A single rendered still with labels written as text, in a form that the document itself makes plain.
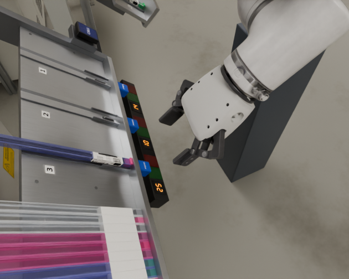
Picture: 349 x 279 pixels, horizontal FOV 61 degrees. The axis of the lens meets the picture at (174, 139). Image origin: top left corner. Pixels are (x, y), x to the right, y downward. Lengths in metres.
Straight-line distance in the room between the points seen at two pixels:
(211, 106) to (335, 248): 1.04
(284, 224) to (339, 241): 0.22
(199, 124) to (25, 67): 0.33
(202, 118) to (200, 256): 0.85
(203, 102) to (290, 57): 0.14
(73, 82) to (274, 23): 0.40
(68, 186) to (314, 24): 0.40
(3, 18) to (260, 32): 0.49
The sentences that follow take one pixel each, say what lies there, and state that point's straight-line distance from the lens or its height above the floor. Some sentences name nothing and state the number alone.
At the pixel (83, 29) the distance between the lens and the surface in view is 0.74.
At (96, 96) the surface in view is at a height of 0.75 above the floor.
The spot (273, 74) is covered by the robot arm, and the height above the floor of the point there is 0.93.
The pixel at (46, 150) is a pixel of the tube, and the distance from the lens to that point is 0.49.
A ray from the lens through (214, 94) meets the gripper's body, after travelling 0.47.
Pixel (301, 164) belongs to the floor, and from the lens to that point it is 1.51.
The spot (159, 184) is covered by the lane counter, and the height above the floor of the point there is 0.66.
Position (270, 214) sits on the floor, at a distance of 1.36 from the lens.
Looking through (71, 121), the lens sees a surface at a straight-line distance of 0.57.
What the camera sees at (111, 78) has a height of 0.73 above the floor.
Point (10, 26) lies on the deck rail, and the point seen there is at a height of 0.85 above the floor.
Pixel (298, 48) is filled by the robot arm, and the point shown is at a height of 0.97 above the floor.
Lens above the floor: 1.22
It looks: 56 degrees down
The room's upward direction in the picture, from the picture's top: straight up
